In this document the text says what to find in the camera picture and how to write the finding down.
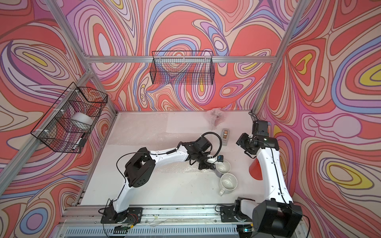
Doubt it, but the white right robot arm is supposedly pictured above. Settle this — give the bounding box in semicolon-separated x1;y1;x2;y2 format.
234;120;303;238

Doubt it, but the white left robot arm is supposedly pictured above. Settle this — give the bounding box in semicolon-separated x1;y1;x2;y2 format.
110;136;215;214

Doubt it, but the lilac mug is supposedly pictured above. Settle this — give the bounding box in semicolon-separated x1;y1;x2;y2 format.
213;160;231;178

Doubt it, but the red pen cup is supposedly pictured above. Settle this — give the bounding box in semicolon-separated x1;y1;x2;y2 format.
249;158;263;180

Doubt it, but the grey tape dispenser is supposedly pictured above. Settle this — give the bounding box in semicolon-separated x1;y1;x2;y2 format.
221;129;230;146

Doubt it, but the white mug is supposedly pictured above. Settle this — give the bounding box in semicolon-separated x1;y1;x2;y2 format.
219;173;238;196

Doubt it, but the black marker in basket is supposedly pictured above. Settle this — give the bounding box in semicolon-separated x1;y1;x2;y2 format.
75;133;86;147

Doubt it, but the white tape roll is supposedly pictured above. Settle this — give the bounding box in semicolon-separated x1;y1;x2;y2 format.
71;112;94;131

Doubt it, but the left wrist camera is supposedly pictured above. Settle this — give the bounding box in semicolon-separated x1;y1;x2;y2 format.
207;155;224;164

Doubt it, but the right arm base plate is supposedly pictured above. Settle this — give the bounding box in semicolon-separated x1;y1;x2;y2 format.
219;203;258;223

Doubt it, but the back wire basket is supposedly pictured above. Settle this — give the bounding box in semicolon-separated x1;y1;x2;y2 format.
149;50;215;86

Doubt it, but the wire basket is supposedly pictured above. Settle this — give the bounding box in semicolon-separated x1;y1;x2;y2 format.
149;50;215;86
30;82;108;154

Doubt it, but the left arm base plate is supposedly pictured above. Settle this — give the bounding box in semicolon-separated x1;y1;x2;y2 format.
101;207;143;225

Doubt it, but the left wire basket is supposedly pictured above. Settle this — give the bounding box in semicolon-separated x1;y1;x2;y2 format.
30;82;108;154

